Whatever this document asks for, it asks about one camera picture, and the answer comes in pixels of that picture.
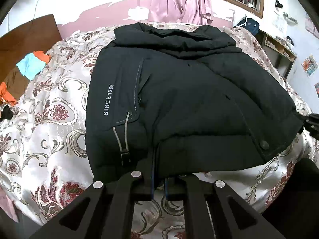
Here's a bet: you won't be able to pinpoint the black jacket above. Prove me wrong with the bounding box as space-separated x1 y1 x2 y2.
85 23 303 183

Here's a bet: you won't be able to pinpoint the wooden shelf unit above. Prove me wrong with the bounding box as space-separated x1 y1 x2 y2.
255 30 297 79

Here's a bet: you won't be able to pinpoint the floral satin bedspread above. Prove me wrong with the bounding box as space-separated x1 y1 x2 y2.
1 25 318 238

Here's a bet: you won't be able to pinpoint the dark blue backpack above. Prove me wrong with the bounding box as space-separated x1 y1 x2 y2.
235 17 260 36

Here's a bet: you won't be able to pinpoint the orange and blue cloth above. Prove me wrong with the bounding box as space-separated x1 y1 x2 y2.
1 51 51 106

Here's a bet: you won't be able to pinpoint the pink satin curtain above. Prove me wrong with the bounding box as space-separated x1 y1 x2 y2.
148 0 213 25

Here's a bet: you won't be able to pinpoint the brown wooden headboard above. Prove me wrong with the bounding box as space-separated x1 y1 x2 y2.
0 14 62 80

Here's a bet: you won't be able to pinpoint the wall calendar posters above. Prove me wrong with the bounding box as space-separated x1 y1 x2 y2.
305 14 319 39

